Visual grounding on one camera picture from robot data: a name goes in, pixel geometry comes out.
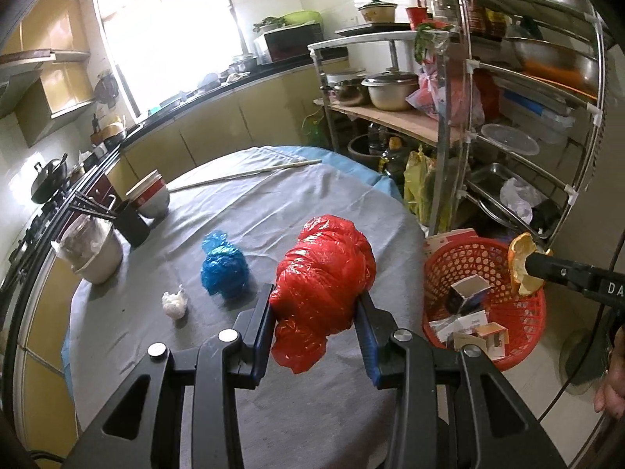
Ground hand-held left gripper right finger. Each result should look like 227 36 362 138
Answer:
354 289 567 469

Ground yellow base cabinets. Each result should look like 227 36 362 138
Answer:
0 66 352 455

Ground white cooker pot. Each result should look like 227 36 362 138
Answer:
73 234 124 285

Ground orange peel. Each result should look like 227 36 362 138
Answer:
507 232 555 298

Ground range hood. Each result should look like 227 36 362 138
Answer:
0 49 54 118

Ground blue plastic bag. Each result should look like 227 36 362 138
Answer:
200 229 250 301

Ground large steel basin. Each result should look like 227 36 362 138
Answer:
505 36 599 101

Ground steel tray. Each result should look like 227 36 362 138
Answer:
464 163 562 240

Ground steel stock pot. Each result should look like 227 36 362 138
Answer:
227 54 257 75

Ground long pale wooden rod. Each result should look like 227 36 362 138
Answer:
168 159 323 192

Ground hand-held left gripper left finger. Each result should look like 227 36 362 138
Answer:
63 282 277 469

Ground white tissue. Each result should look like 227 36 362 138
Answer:
162 286 190 320

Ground black induction cooker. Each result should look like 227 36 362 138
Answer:
334 22 416 37

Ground green potted plant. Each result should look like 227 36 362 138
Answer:
253 16 288 34

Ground yellow plastic bag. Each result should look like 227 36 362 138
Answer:
403 145 440 226

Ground red plastic bag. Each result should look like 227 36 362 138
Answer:
268 214 378 376

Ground white red cardboard carton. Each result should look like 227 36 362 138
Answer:
425 229 482 255

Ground black gas stove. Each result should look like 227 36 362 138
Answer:
0 190 79 299

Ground yellow ceiling cabinets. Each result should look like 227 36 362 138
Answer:
0 0 91 57

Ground red plastic basket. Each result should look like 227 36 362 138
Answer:
422 237 548 372

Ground black chopstick holder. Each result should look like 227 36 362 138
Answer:
113 200 151 247

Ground steel pot with lid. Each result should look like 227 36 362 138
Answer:
361 71 420 112

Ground grey tablecloth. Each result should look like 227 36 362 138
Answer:
68 145 430 469

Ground white bowl with plastic bag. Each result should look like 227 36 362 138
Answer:
51 215 115 269

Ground green leafy vegetables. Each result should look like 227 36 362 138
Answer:
414 22 452 62

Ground red cup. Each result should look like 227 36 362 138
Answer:
405 6 430 30

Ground translucent plastic storage box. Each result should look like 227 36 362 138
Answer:
498 88 572 142

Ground white plastic bag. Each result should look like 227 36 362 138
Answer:
500 177 548 223

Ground small dark pot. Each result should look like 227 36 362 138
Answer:
332 78 369 107

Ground small brown cardboard box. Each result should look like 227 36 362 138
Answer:
454 322 509 360

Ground dark ceramic jar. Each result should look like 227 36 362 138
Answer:
348 133 382 169

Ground green plastic basin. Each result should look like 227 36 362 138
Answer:
282 10 322 26

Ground pink plastic bag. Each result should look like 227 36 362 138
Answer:
407 56 484 123

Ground white metal shelf stand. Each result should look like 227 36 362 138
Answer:
307 29 470 235

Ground enamel pot with lid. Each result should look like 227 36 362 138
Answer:
358 0 397 23

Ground clear plastic container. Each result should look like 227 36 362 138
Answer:
481 124 540 158

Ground grey box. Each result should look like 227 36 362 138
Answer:
430 310 489 343

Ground microwave oven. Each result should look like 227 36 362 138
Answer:
254 22 325 65

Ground window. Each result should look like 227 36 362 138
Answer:
93 0 245 113

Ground black plastic bag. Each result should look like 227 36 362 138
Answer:
530 200 562 235

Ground black wok with lid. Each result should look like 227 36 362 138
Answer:
30 152 70 204

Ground black kitchen countertop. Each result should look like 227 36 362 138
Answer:
0 56 318 304

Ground dark sauce bottle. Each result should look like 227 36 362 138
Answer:
459 0 489 37

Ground wooden shelf board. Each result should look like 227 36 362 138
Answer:
315 98 464 147

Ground cooking oil bottle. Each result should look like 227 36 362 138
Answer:
378 137 408 184

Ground blue cardboard box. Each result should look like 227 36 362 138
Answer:
445 275 491 316

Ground steel kitchen rack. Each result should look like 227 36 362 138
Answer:
437 0 609 255

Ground person's right hand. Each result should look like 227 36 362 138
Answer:
593 362 625 421

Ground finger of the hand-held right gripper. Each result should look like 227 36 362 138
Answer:
526 252 595 295

